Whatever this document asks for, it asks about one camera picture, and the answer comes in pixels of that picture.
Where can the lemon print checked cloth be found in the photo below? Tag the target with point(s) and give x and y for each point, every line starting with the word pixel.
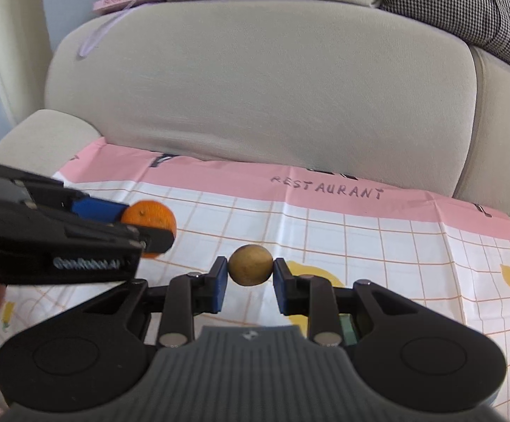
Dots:
pixel 391 250

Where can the purple ribbon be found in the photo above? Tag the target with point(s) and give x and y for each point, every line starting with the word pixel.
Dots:
pixel 101 30

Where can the brown kiwi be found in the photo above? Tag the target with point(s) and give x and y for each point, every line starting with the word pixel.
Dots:
pixel 250 265

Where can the orange mandarin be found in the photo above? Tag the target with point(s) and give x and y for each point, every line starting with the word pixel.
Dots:
pixel 151 215

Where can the beige sofa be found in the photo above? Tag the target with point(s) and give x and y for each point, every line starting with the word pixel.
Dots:
pixel 259 74

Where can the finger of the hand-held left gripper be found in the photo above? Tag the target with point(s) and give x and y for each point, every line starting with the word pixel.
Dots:
pixel 156 241
pixel 99 211

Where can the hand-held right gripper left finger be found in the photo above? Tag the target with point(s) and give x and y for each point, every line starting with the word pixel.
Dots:
pixel 220 283

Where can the houndstooth cushion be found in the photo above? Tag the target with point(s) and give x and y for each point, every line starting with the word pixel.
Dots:
pixel 470 4

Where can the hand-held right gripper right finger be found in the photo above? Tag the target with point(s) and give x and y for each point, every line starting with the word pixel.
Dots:
pixel 282 285

